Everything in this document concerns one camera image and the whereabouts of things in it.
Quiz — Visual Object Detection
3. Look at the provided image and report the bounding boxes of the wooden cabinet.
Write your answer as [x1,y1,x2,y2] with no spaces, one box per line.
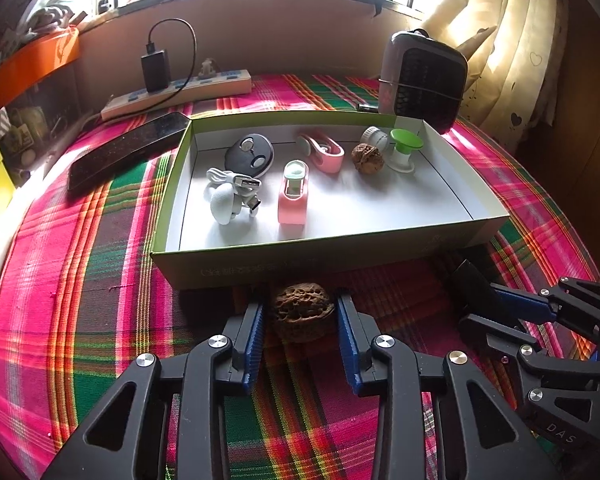
[510,0,600,281]

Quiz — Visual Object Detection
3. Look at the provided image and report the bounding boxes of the pink green plaid tablecloth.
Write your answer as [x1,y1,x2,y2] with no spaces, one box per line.
[0,72,600,480]

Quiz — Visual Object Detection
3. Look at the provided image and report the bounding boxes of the black round disc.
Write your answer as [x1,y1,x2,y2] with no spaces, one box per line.
[226,134,275,178]

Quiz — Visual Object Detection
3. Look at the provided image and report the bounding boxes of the green white cardboard box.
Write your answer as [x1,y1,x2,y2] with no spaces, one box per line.
[150,111,511,291]

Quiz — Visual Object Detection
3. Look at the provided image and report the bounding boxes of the small brown walnut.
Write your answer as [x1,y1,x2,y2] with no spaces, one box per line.
[351,143,385,175]

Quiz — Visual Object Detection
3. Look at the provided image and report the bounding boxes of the white round cap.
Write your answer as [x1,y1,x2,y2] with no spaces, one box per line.
[360,126,392,150]

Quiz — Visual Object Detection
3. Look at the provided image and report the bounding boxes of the grey USB cable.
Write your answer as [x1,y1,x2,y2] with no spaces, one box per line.
[206,166,263,213]

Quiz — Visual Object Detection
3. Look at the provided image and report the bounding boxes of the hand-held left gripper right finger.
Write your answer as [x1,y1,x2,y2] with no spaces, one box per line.
[334,294,563,480]

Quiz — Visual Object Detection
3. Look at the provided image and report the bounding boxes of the large brown walnut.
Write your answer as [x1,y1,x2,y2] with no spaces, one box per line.
[271,282,337,343]

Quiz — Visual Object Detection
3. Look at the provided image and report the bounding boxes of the pink cable clip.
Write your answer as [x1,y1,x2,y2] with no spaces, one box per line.
[297,132,345,174]

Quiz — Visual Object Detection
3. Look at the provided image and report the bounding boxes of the black smartphone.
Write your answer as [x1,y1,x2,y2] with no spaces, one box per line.
[67,111,192,196]

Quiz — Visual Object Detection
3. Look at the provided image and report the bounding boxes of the pink holder mint pad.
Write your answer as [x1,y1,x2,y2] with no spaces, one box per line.
[277,160,309,226]

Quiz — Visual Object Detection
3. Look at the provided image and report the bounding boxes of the green white knob stand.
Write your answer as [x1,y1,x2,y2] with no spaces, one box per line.
[386,128,426,175]

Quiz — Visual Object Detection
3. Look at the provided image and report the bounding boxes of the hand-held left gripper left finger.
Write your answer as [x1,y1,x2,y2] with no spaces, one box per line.
[40,301,267,480]

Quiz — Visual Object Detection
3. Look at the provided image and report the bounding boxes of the grey space heater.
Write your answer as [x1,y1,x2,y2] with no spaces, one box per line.
[377,29,468,135]

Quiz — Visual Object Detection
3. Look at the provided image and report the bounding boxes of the cluttered display shelf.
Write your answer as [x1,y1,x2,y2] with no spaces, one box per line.
[0,60,101,186]

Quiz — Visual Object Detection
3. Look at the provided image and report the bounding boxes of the cream heart-print curtain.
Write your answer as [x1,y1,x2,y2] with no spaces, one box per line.
[422,0,576,131]

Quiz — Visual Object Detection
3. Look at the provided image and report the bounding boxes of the black charger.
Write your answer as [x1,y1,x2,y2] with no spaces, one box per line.
[141,49,173,93]

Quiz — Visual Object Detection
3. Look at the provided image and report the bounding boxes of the black charger cable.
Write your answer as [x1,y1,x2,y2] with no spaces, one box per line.
[147,18,197,108]

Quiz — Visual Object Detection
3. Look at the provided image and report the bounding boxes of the white egg-shaped gadget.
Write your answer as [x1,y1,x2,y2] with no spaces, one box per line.
[209,185,246,226]

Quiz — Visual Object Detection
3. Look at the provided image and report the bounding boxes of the beige power strip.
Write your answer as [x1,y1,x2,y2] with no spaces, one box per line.
[101,70,252,122]

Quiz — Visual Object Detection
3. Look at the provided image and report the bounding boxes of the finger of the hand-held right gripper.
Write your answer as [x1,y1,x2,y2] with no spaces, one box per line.
[457,312,600,412]
[490,276,600,347]

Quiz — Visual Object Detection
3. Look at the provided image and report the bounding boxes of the dried plants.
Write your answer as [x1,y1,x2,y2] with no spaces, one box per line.
[20,0,91,36]

